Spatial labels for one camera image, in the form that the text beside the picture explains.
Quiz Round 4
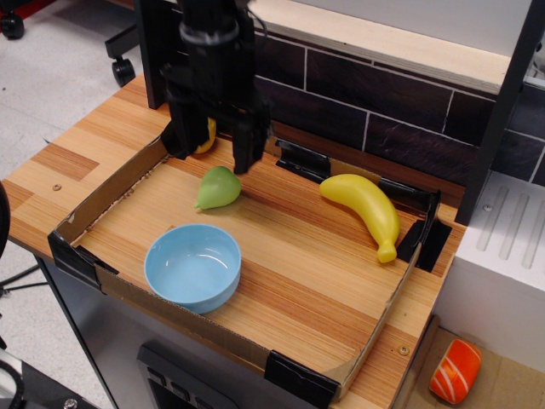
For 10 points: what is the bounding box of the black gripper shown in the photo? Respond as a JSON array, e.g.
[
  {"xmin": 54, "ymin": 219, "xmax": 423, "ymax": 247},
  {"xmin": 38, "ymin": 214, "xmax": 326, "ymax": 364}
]
[{"xmin": 161, "ymin": 25, "xmax": 271, "ymax": 175}]

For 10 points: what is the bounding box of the green toy pear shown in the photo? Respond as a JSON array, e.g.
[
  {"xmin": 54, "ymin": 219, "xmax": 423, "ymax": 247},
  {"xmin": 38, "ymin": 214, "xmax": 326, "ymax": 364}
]
[{"xmin": 194, "ymin": 166, "xmax": 242, "ymax": 210}]

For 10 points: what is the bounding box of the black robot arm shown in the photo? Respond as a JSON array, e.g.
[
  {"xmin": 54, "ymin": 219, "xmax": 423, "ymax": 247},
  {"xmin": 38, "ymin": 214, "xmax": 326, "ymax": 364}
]
[{"xmin": 161, "ymin": 1, "xmax": 272, "ymax": 175}]

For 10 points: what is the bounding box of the light blue bowl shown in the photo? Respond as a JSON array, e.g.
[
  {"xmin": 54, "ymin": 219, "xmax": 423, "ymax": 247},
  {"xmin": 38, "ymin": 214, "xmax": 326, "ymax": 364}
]
[{"xmin": 144, "ymin": 224, "xmax": 242, "ymax": 314}]

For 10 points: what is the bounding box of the yellow toy potato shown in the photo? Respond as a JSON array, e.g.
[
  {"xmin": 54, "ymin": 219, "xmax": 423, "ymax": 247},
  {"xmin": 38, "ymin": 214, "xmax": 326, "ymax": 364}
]
[{"xmin": 194, "ymin": 118, "xmax": 216, "ymax": 154}]

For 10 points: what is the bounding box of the black chair caster base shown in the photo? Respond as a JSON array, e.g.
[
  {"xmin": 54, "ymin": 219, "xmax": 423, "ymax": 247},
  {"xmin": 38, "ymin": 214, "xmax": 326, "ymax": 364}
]
[{"xmin": 105, "ymin": 25, "xmax": 139, "ymax": 88}]

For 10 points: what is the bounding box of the yellow toy banana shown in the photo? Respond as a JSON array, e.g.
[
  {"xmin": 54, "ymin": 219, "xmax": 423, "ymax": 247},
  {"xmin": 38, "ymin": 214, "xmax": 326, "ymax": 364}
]
[{"xmin": 319, "ymin": 174, "xmax": 400, "ymax": 263}]

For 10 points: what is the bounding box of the cardboard fence with black tape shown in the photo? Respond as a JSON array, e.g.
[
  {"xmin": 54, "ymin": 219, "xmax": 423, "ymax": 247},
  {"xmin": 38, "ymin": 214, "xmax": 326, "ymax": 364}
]
[{"xmin": 47, "ymin": 101, "xmax": 453, "ymax": 404}]

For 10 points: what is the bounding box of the light wooden shelf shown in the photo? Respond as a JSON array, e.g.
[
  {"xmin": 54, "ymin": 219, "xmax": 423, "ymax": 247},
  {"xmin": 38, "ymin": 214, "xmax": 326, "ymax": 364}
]
[{"xmin": 250, "ymin": 1, "xmax": 511, "ymax": 95}]

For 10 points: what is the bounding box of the black caster wheel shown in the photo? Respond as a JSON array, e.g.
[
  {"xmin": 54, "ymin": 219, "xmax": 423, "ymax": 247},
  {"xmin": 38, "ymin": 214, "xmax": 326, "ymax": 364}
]
[{"xmin": 1, "ymin": 11, "xmax": 25, "ymax": 40}]

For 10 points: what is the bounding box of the black oven control panel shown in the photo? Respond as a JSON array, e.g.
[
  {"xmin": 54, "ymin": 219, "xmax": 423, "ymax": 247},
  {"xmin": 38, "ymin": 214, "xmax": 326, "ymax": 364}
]
[{"xmin": 136, "ymin": 340, "xmax": 244, "ymax": 409}]

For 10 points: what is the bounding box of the white toy sink unit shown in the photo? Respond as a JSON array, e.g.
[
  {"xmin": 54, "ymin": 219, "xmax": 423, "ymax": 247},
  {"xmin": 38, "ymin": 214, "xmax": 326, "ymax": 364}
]
[{"xmin": 434, "ymin": 172, "xmax": 544, "ymax": 371}]

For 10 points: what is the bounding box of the orange salmon sushi toy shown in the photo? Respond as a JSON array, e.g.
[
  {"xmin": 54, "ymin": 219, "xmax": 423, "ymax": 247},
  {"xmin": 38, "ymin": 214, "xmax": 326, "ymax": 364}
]
[{"xmin": 429, "ymin": 338, "xmax": 482, "ymax": 405}]

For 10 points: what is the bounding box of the black left upright post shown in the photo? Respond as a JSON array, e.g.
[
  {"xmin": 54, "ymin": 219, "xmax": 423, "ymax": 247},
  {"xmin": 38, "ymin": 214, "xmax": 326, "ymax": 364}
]
[{"xmin": 134, "ymin": 0, "xmax": 184, "ymax": 109}]

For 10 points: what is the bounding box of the black upright post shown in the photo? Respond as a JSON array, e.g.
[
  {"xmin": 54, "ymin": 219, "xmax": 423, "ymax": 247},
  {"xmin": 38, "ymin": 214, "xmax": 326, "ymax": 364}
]
[
  {"xmin": 134, "ymin": 0, "xmax": 184, "ymax": 109},
  {"xmin": 456, "ymin": 0, "xmax": 544, "ymax": 226}
]

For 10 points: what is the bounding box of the black right upright post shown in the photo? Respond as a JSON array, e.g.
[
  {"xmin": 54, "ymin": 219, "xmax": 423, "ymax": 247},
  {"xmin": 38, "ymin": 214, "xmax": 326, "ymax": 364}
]
[{"xmin": 456, "ymin": 0, "xmax": 544, "ymax": 226}]

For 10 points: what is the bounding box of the black braided cable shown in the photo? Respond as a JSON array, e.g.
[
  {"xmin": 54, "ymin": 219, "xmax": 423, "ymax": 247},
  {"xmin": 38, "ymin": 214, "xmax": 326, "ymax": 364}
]
[{"xmin": 0, "ymin": 361, "xmax": 25, "ymax": 409}]

